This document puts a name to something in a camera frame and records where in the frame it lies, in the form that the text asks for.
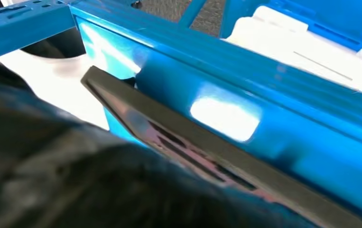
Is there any white car with red stripe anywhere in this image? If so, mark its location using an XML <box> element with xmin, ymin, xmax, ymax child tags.
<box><xmin>0</xmin><ymin>0</ymin><xmax>110</xmax><ymax>131</ymax></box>

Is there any blue metal shelf rack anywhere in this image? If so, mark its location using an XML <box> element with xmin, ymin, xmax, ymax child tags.
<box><xmin>0</xmin><ymin>0</ymin><xmax>362</xmax><ymax>228</ymax></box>

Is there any blue plastic crate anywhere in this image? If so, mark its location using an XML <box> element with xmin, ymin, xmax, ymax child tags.
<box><xmin>262</xmin><ymin>0</ymin><xmax>362</xmax><ymax>56</ymax></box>

